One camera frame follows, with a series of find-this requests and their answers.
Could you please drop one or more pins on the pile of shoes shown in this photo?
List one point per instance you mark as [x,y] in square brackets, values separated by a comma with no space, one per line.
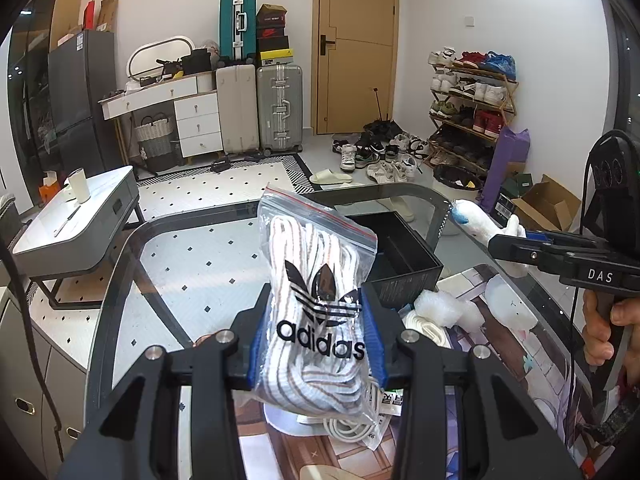
[380,152]

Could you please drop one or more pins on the brown cardboard box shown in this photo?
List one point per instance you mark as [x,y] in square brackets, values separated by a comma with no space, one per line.
[106,15]

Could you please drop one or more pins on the wooden door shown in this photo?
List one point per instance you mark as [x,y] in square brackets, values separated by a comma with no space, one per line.
[357,45]

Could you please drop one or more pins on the white bubble wrap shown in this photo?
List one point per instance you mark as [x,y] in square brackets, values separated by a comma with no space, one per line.
[445,307]

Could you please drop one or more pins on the white oval mirror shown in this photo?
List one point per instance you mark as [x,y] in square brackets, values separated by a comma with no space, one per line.
[150,52]

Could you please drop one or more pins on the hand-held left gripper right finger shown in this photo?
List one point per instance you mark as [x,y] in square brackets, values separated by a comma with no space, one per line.
[376,345]

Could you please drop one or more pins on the black box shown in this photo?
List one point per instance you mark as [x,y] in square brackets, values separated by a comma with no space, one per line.
[405,272]

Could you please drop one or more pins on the grey woven laundry basket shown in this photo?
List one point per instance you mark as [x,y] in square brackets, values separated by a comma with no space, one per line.
[156,145]

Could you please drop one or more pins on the beige suitcase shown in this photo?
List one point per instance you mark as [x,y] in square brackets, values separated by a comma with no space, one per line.
[237,110]

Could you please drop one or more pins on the black umbrella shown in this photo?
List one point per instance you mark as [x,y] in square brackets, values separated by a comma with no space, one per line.
[385,125]

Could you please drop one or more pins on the beige slipper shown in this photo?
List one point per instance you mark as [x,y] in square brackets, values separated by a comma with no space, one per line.
[402,207]
[330,177]

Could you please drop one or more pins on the person's right hand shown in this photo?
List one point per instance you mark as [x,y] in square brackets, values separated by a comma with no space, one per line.
[597,332]

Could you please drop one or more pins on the purple mat bag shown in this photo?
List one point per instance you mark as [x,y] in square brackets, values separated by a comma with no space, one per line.
[505,165]

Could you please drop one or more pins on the white paper cup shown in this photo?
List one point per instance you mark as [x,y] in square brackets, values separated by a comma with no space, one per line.
[79,187]

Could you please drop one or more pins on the black white patterned rug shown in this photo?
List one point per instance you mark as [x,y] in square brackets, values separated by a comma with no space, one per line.
[210,180]

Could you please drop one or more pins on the red box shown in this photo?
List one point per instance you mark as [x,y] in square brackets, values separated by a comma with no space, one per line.
[90,16]

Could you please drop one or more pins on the white grey coffee table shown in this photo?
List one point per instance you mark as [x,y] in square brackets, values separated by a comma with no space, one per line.
[80,225]

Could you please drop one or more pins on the green white packet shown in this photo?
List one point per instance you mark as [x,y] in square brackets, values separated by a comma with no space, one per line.
[390,401]

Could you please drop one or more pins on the teal suitcase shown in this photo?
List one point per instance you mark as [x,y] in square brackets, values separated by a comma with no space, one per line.
[239,27]

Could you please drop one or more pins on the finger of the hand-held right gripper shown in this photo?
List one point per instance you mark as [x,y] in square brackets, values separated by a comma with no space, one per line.
[530,255]
[550,236]

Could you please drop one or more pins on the wooden shoe rack with shoes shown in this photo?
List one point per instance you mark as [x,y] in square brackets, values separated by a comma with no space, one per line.
[472,105]

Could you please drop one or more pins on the stack of shoe boxes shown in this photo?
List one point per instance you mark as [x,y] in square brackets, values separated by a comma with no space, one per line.
[274,35]

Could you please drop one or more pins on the grey cabinet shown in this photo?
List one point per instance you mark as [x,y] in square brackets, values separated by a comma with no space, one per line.
[30,385]

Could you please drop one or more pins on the silver suitcase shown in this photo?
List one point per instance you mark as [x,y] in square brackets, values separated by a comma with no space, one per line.
[280,110]

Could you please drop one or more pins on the white dressing table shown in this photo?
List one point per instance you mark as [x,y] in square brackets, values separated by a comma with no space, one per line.
[197,120]

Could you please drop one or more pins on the orange tissue box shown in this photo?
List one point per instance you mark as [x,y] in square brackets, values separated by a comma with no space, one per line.
[50,190]

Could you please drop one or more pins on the dark grey refrigerator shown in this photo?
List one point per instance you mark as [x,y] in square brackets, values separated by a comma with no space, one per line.
[82,100]

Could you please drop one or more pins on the black round basket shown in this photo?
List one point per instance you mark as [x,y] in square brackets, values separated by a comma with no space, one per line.
[457,177]

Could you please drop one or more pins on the green shoe box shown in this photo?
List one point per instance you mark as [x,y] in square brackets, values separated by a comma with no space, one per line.
[510,192]

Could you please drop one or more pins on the clear bag of white shoelaces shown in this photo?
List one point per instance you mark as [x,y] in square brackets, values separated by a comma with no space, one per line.
[310,270]

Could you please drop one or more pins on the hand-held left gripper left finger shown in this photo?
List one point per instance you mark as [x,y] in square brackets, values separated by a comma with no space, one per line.
[257,355]

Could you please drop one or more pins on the printed desk mat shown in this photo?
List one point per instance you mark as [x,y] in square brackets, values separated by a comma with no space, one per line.
[500,360]

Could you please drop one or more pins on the black bag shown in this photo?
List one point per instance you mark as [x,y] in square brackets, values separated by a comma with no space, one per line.
[196,62]

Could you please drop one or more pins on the open cardboard box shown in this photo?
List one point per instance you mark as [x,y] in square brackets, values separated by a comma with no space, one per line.
[547,205]

